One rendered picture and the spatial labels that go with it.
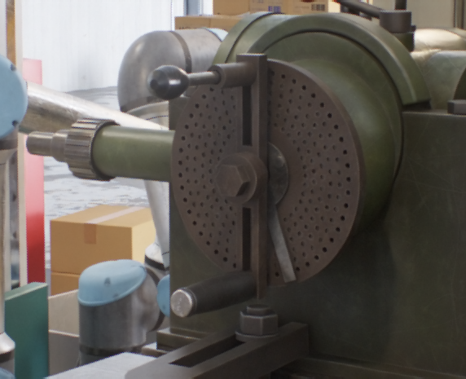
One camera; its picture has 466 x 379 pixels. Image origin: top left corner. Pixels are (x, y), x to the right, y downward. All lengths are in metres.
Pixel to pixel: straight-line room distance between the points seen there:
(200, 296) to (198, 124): 0.17
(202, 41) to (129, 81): 0.16
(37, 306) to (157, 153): 1.40
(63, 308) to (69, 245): 1.82
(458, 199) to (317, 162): 0.12
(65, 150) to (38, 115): 0.89
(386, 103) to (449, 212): 0.10
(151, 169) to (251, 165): 0.16
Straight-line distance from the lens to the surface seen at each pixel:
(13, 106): 2.19
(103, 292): 2.80
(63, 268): 5.64
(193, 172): 1.37
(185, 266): 1.50
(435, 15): 1.72
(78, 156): 1.47
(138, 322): 2.83
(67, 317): 3.82
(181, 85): 1.22
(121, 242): 5.51
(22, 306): 2.76
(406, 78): 1.35
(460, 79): 1.40
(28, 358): 2.79
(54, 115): 2.37
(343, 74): 1.36
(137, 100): 2.69
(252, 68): 1.30
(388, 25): 1.43
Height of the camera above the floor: 1.37
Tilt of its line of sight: 9 degrees down
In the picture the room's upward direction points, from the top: straight up
